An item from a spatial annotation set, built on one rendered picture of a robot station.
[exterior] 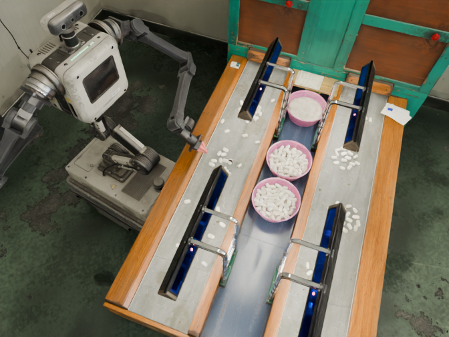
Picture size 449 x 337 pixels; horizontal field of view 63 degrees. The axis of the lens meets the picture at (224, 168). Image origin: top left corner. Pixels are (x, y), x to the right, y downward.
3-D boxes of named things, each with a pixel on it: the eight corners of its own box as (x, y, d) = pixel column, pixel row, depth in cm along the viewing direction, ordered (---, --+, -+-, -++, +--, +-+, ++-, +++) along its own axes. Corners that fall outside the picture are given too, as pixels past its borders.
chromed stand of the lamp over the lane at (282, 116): (248, 133, 237) (254, 81, 199) (258, 111, 247) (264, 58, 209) (277, 141, 233) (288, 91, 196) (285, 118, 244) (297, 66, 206)
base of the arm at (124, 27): (107, 39, 187) (107, 15, 180) (118, 36, 193) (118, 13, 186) (120, 45, 185) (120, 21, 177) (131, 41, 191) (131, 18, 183)
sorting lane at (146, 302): (128, 311, 173) (127, 310, 172) (248, 62, 266) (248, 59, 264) (187, 335, 168) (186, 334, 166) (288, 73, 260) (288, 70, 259)
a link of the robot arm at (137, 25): (185, 59, 226) (196, 53, 220) (184, 79, 222) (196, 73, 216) (121, 23, 194) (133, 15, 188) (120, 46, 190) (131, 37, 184)
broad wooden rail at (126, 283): (113, 307, 187) (103, 299, 172) (231, 73, 279) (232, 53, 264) (133, 316, 185) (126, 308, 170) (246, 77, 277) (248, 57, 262)
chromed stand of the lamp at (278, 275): (264, 303, 181) (277, 277, 143) (276, 265, 191) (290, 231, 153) (303, 317, 177) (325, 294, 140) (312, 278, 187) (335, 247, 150)
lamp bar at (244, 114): (236, 118, 196) (237, 109, 190) (270, 45, 227) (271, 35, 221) (251, 122, 194) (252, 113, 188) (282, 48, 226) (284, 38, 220)
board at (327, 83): (287, 83, 248) (287, 82, 247) (292, 69, 256) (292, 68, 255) (336, 97, 242) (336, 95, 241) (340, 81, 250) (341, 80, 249)
